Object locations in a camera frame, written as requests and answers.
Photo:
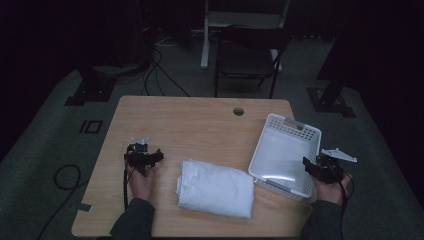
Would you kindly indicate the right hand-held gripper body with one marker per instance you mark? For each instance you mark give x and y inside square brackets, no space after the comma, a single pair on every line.
[330,168]

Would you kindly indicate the person's left hand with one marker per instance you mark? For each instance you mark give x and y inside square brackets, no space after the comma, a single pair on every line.
[141,185]

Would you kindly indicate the white cloth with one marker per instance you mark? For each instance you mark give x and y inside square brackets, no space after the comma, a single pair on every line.
[216,188]

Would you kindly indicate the white metal stand frame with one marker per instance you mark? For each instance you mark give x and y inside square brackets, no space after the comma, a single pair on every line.
[213,20]

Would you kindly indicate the black folding chair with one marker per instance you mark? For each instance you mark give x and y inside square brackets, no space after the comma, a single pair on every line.
[246,60]

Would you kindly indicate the person's right hand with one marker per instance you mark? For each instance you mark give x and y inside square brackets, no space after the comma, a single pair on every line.
[330,191]

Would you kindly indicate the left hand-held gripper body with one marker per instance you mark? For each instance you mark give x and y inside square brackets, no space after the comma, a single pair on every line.
[140,156]

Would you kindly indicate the white plastic basket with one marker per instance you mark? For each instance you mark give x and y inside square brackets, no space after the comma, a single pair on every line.
[283,156]

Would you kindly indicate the black stand base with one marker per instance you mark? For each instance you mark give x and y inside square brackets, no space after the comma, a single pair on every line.
[91,91]
[328,101]

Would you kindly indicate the grey tape piece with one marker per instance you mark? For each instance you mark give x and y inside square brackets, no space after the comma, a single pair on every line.
[85,207]

